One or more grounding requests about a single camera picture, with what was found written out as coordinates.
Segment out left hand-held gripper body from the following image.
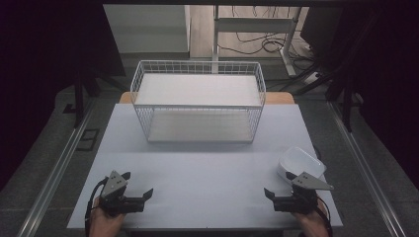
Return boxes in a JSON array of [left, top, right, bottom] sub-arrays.
[[98, 170, 146, 217]]

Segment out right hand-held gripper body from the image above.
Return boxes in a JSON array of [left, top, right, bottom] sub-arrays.
[[273, 171, 335, 215]]

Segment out white square dish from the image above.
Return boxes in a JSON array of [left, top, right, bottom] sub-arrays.
[[276, 145, 327, 186]]

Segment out person's right hand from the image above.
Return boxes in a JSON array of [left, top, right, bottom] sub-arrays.
[[292, 200, 331, 237]]

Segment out person's left hand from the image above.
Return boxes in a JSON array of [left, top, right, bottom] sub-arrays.
[[88, 197, 126, 237]]

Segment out black floor socket cover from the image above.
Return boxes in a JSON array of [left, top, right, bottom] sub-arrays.
[[76, 128, 101, 152]]

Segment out wooden table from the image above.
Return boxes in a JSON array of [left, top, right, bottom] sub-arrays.
[[118, 91, 296, 106]]

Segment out black metal stand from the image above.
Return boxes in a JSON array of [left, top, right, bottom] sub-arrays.
[[73, 63, 86, 128], [341, 78, 354, 133]]

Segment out white power strip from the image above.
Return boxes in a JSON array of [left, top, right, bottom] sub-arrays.
[[303, 71, 322, 86]]

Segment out black curtain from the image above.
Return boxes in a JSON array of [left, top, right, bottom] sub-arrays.
[[0, 0, 126, 193], [299, 5, 419, 191]]

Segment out white cabinet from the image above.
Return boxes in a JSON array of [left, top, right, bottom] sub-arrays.
[[103, 4, 192, 54]]

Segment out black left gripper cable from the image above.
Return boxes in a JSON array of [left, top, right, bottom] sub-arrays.
[[84, 177, 110, 237]]

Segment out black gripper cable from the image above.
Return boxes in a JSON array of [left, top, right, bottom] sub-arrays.
[[84, 177, 110, 237], [315, 197, 334, 237]]

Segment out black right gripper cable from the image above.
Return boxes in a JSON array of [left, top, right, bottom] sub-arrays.
[[315, 197, 334, 237]]

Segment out aluminium floor rail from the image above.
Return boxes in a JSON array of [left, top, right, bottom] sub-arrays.
[[326, 101, 409, 237], [16, 98, 99, 237]]

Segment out white wire basket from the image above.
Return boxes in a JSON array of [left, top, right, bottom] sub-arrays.
[[129, 59, 267, 144]]

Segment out black floor cables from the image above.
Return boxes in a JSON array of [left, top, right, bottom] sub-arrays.
[[217, 5, 319, 72]]

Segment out white desk frame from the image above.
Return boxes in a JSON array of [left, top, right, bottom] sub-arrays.
[[211, 5, 303, 78]]

